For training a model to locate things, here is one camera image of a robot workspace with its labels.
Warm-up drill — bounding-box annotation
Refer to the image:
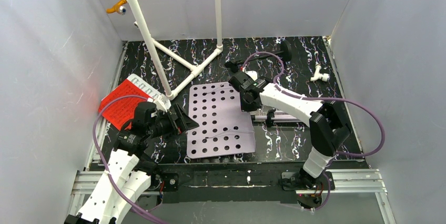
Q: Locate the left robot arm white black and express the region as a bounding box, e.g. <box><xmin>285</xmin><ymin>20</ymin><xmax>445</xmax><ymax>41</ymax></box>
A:
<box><xmin>64</xmin><ymin>100</ymin><xmax>199</xmax><ymax>223</ymax></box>

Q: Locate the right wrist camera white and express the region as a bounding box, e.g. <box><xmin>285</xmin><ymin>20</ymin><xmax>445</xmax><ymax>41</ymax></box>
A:
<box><xmin>245</xmin><ymin>70</ymin><xmax>258</xmax><ymax>80</ymax></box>

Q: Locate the white pipe tee fitting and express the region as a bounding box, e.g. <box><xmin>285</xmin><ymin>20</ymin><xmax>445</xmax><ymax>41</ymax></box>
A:
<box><xmin>310</xmin><ymin>64</ymin><xmax>330</xmax><ymax>82</ymax></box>

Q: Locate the white PVC pipe frame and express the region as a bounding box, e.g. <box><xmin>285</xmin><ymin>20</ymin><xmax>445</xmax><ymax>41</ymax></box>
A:
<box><xmin>115</xmin><ymin>0</ymin><xmax>225</xmax><ymax>101</ymax></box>

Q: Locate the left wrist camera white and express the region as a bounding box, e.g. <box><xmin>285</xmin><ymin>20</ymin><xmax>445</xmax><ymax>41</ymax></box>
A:
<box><xmin>153</xmin><ymin>96</ymin><xmax>171</xmax><ymax>112</ymax></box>

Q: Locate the red sheet music book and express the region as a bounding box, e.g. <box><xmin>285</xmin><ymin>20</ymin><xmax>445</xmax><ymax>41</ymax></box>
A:
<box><xmin>98</xmin><ymin>74</ymin><xmax>166</xmax><ymax>129</ymax></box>

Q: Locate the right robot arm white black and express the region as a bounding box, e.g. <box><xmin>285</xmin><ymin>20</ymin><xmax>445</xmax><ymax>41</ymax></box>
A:
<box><xmin>228</xmin><ymin>71</ymin><xmax>352</xmax><ymax>188</ymax></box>

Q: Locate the lilac perforated music stand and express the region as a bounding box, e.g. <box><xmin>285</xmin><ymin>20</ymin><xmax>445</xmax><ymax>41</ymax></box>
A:
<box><xmin>186</xmin><ymin>82</ymin><xmax>304</xmax><ymax>160</ymax></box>

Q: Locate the orange wall hook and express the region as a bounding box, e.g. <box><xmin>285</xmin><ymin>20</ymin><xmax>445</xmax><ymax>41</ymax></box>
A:
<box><xmin>106</xmin><ymin>0</ymin><xmax>128</xmax><ymax>15</ymax></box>

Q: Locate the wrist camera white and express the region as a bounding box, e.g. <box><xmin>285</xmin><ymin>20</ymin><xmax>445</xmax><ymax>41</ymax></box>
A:
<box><xmin>153</xmin><ymin>96</ymin><xmax>171</xmax><ymax>112</ymax></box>
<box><xmin>245</xmin><ymin>70</ymin><xmax>258</xmax><ymax>80</ymax></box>

